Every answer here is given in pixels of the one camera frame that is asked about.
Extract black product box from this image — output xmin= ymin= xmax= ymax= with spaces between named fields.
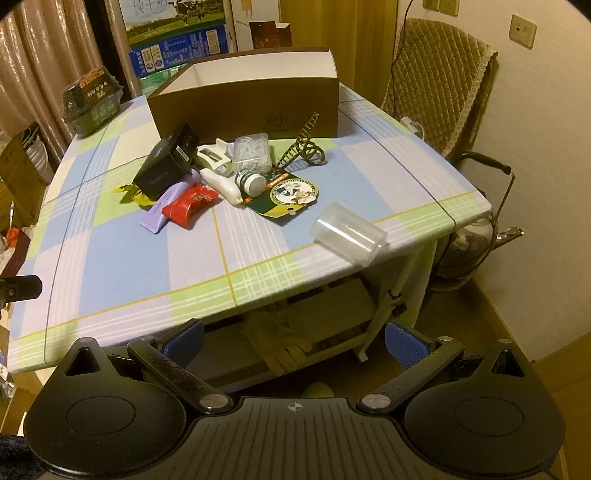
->
xmin=133 ymin=123 xmax=200 ymax=202

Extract beige curtain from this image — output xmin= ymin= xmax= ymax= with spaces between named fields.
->
xmin=0 ymin=0 xmax=130 ymax=162

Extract wooden lower shelf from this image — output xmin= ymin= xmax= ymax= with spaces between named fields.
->
xmin=203 ymin=277 xmax=384 ymax=393

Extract yellow chestnut snack packet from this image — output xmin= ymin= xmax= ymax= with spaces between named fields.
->
xmin=112 ymin=183 xmax=158 ymax=206

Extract dark red gift box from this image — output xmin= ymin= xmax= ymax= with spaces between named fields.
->
xmin=249 ymin=21 xmax=293 ymax=51

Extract white hair claw clip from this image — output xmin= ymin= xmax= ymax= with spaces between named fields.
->
xmin=196 ymin=138 xmax=234 ymax=176

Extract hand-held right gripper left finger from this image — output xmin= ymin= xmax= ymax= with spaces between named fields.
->
xmin=58 ymin=318 xmax=234 ymax=415

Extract round green card packet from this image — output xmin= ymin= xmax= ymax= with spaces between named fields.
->
xmin=242 ymin=168 xmax=321 ymax=222

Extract plaid cloth desktop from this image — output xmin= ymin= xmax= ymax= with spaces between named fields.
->
xmin=8 ymin=85 xmax=491 ymax=376

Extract blue milk carton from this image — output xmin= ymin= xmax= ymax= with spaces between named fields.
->
xmin=128 ymin=23 xmax=238 ymax=77

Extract chair with quilted cover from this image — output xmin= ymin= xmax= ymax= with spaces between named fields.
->
xmin=381 ymin=17 xmax=499 ymax=158

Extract brown cardboard box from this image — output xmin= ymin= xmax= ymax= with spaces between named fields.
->
xmin=147 ymin=46 xmax=341 ymax=139

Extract black power cable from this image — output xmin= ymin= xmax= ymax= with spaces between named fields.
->
xmin=390 ymin=0 xmax=415 ymax=100

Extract brown wooden door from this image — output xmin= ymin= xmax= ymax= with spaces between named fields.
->
xmin=291 ymin=0 xmax=398 ymax=100

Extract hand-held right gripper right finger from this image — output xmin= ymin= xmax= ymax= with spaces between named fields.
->
xmin=358 ymin=322 xmax=532 ymax=414

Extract green drink pack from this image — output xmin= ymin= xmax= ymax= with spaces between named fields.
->
xmin=140 ymin=65 xmax=192 ymax=97

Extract clear floss pick box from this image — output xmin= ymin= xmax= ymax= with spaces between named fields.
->
xmin=233 ymin=132 xmax=273 ymax=174

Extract red candy packet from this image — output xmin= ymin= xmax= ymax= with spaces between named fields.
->
xmin=161 ymin=182 xmax=220 ymax=227

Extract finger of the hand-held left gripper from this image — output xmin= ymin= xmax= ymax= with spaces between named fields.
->
xmin=0 ymin=275 xmax=43 ymax=303

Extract white toothbrush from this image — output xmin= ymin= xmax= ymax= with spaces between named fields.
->
xmin=199 ymin=167 xmax=243 ymax=205

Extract brown paper bag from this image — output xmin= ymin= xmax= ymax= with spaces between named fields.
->
xmin=0 ymin=122 xmax=51 ymax=227

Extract beige gloves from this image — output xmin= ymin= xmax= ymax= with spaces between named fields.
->
xmin=242 ymin=309 xmax=319 ymax=374

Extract clear plastic cup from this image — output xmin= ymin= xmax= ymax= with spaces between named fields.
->
xmin=310 ymin=202 xmax=389 ymax=267

